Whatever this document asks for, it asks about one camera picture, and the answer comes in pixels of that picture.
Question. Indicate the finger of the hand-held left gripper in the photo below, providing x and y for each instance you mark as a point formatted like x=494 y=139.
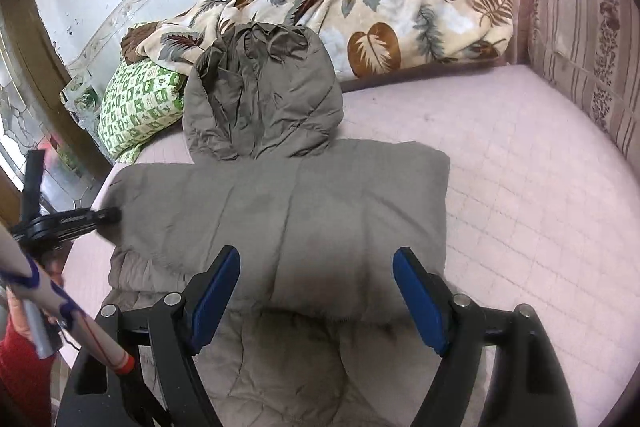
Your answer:
x=34 y=179
x=75 y=221

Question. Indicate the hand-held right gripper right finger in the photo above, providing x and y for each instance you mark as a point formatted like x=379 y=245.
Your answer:
x=417 y=297

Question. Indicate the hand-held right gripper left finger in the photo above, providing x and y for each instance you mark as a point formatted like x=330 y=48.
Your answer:
x=217 y=292

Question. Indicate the grey-brown hooded puffer jacket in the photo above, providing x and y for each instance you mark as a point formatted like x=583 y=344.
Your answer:
x=280 y=217

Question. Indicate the person's left forearm red sleeve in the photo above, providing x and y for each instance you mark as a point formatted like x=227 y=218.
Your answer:
x=22 y=382

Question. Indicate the person's left hand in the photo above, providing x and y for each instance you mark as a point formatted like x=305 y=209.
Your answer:
x=17 y=319

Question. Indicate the white tube with blue marks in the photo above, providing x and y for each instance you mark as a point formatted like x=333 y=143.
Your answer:
x=55 y=294

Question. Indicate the patterned glass door pane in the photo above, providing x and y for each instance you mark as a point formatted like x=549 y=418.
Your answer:
x=15 y=122

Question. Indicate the green printed plastic packet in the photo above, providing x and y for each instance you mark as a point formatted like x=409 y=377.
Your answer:
x=82 y=99

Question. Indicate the green patterned pillow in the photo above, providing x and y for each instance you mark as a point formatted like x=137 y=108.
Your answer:
x=140 y=102

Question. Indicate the pink quilted mattress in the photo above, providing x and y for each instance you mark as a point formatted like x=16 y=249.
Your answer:
x=525 y=207

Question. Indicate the leaf print fleece blanket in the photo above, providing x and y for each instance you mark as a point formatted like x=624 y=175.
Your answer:
x=380 y=2

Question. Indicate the striped floral sofa backrest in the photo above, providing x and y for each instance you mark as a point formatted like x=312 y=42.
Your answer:
x=585 y=37

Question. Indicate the wooden door frame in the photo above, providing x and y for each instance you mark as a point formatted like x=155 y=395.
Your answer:
x=42 y=77

